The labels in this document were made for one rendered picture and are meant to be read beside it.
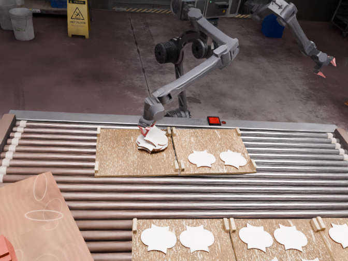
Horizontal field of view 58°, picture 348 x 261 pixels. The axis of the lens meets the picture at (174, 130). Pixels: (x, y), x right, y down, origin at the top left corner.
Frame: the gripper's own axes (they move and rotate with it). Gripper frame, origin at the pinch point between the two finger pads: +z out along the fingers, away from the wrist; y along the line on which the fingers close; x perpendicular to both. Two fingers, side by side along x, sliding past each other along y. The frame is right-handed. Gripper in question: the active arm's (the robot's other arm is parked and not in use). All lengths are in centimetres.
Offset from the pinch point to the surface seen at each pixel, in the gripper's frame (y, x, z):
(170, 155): -2.7, -15.6, 8.7
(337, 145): 60, -103, 11
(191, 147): 9.4, -23.3, 8.9
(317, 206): 3, -93, 10
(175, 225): -41, -34, 8
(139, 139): -4.2, 2.3, 4.3
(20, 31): 196, 287, 96
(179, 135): 15.2, -13.5, 9.1
